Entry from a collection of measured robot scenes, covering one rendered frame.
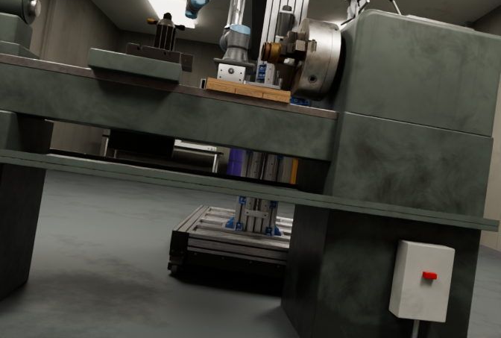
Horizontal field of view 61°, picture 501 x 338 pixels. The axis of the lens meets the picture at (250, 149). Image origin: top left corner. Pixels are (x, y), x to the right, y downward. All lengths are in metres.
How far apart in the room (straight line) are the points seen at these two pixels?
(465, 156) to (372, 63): 0.49
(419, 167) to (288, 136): 0.50
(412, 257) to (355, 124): 0.50
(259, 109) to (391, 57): 0.52
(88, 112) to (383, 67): 1.05
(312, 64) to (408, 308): 0.92
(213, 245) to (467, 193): 1.21
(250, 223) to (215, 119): 1.15
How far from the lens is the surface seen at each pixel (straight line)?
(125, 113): 1.52
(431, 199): 1.70
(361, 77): 1.59
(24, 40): 1.82
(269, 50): 1.70
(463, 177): 1.76
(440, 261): 1.66
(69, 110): 1.56
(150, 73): 1.46
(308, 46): 1.62
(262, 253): 2.23
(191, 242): 2.24
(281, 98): 1.53
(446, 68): 1.75
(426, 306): 1.68
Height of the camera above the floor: 0.63
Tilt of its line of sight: 2 degrees up
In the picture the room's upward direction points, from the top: 9 degrees clockwise
